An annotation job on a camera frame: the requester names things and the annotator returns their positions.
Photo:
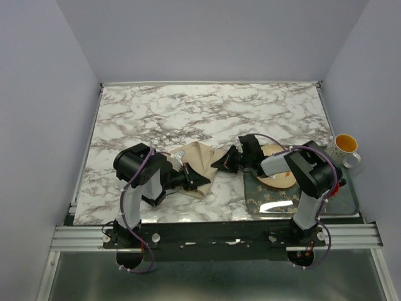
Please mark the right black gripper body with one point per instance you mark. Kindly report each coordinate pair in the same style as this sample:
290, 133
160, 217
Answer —
235, 159

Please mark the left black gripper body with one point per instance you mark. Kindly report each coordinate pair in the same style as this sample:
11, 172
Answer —
183, 177

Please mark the beige cloth napkin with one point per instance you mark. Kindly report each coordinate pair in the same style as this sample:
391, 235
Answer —
200, 157

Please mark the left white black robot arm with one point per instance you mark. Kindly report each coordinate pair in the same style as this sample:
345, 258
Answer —
147, 175

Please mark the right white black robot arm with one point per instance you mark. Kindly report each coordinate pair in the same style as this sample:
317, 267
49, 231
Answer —
315, 172

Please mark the white floral mug yellow inside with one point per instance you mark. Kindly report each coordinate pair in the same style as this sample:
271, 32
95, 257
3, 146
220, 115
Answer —
343, 150

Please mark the beige floral plate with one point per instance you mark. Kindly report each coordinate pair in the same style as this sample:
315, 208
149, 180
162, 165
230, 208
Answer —
283, 180

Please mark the teal floral serving tray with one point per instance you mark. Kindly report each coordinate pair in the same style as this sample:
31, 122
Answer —
263, 201

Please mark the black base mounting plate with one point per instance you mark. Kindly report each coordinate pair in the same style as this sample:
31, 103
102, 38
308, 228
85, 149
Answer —
214, 241

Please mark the red black cup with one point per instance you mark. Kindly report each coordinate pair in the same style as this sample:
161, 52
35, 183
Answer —
339, 184

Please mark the aluminium frame rail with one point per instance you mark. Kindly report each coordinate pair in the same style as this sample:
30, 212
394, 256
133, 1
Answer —
90, 238

